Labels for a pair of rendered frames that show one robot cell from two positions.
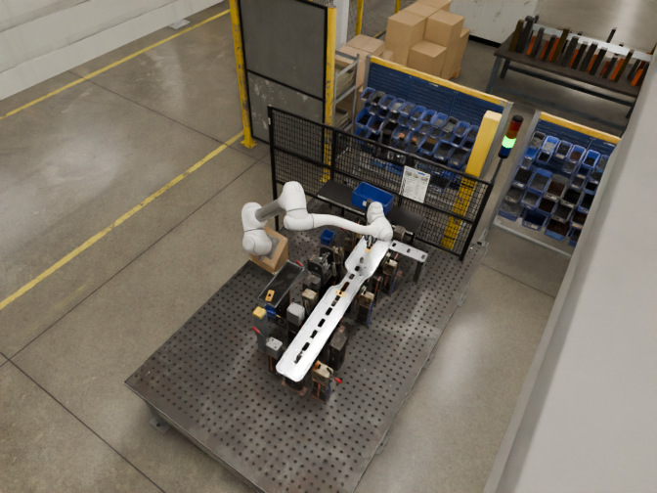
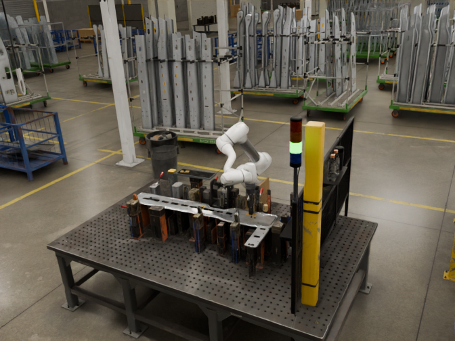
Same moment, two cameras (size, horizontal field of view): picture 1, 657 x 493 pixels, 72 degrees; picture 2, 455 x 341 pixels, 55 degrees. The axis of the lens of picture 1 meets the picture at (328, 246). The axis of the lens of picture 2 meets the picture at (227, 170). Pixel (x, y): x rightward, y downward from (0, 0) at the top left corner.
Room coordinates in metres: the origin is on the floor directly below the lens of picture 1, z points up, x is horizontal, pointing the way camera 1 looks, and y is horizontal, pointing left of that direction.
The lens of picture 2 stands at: (2.13, -3.51, 2.78)
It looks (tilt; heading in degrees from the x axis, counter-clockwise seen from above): 23 degrees down; 90
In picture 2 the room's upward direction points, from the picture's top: 3 degrees counter-clockwise
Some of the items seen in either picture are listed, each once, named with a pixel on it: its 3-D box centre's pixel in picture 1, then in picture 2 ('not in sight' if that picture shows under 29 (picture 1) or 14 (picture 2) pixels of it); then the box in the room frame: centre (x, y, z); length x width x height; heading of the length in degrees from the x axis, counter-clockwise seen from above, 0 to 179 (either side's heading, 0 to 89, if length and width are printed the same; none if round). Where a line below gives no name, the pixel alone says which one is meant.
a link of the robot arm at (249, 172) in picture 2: (375, 213); (248, 172); (2.28, -0.31, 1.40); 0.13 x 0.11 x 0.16; 22
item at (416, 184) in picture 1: (415, 184); not in sight; (2.75, -0.64, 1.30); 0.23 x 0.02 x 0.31; 64
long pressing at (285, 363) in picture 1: (339, 296); (199, 208); (1.86, -0.10, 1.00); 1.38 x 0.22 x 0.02; 154
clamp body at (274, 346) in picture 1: (275, 357); (156, 201); (1.42, 0.30, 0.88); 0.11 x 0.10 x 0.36; 64
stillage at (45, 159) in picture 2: not in sight; (19, 141); (-1.42, 3.69, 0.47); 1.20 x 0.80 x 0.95; 151
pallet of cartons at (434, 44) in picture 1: (426, 49); not in sight; (6.80, -1.28, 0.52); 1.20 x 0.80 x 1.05; 147
